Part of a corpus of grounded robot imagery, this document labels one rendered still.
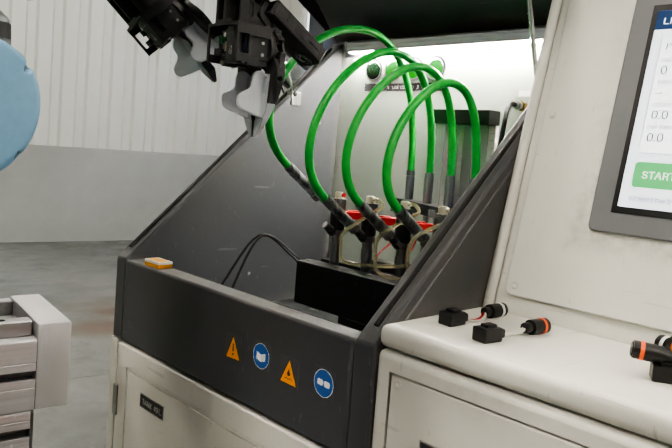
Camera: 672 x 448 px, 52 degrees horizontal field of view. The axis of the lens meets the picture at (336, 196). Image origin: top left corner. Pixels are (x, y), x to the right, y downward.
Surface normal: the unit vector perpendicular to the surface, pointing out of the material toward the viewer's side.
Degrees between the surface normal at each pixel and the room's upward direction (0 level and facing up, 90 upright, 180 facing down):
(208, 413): 90
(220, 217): 90
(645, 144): 76
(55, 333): 90
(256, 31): 90
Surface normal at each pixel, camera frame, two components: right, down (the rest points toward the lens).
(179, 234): 0.69, 0.10
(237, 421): -0.72, 0.00
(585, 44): -0.68, -0.25
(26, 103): 0.87, 0.22
